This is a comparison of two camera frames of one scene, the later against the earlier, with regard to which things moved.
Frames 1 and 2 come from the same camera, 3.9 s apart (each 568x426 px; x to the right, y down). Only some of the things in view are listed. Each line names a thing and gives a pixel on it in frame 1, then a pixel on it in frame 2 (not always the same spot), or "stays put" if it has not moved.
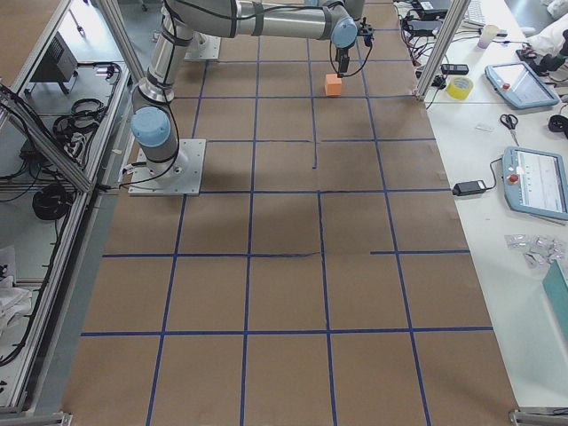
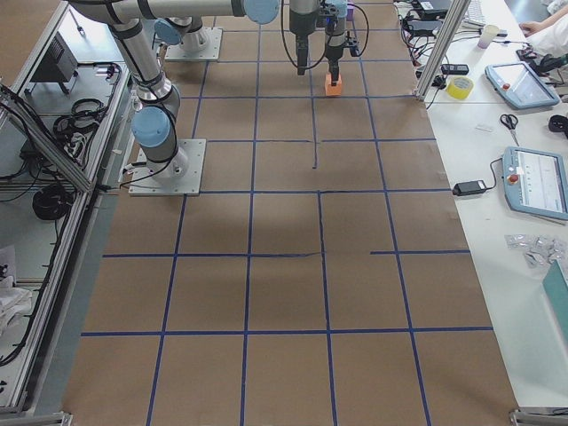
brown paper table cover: x=325 y=279 stays put
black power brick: x=471 y=187 stays put
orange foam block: x=333 y=84 stays put
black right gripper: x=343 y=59 -> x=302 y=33
